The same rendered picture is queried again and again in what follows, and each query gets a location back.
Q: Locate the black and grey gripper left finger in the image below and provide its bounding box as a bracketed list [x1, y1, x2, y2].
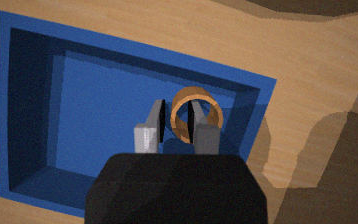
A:
[134, 99, 165, 154]

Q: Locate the bronze bushing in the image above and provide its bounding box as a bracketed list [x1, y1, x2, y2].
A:
[170, 86, 223, 144]

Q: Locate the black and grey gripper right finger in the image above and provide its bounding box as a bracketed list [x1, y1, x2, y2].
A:
[187, 100, 220, 154]

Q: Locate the blue open crate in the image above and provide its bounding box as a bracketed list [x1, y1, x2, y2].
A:
[0, 10, 277, 218]

